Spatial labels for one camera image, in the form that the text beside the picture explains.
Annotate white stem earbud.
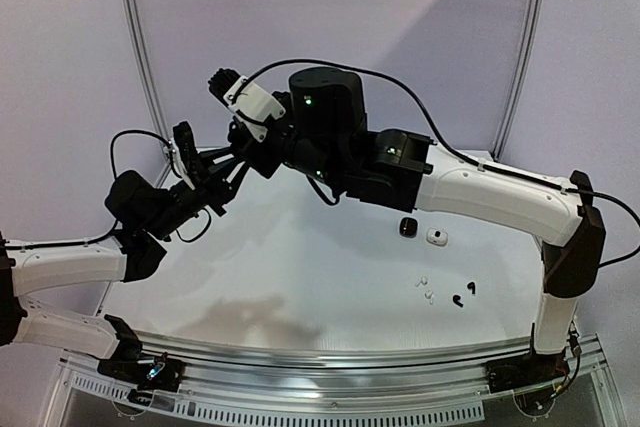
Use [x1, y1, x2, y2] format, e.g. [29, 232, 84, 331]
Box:
[415, 277, 428, 288]
[424, 290, 435, 305]

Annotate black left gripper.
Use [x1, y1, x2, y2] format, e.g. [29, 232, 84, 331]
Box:
[144, 146, 247, 241]

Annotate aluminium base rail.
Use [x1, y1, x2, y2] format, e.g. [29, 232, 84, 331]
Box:
[57, 331, 609, 423]

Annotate right aluminium wall post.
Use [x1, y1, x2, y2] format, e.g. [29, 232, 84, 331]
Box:
[490, 0, 543, 160]

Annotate aluminium wall post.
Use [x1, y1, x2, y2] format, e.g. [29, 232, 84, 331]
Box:
[490, 0, 543, 160]
[122, 0, 170, 137]

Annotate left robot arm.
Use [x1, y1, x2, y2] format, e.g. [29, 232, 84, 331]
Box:
[1, 147, 248, 381]

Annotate small black charging case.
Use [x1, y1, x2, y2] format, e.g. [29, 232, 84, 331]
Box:
[398, 217, 419, 239]

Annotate left aluminium wall post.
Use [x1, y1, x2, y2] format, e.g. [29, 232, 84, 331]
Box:
[122, 0, 170, 137]

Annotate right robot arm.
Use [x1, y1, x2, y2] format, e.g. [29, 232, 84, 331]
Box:
[209, 61, 606, 383]

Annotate small white charging case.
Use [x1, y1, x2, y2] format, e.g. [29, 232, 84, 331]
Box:
[426, 228, 448, 247]

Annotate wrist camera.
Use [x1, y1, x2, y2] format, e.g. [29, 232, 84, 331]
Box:
[168, 121, 203, 191]
[208, 68, 286, 143]

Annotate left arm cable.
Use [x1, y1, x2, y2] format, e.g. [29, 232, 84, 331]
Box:
[0, 129, 211, 253]

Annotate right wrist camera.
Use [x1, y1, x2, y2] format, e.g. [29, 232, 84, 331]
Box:
[208, 68, 286, 143]

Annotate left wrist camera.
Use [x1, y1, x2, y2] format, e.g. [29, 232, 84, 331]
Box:
[168, 121, 203, 191]

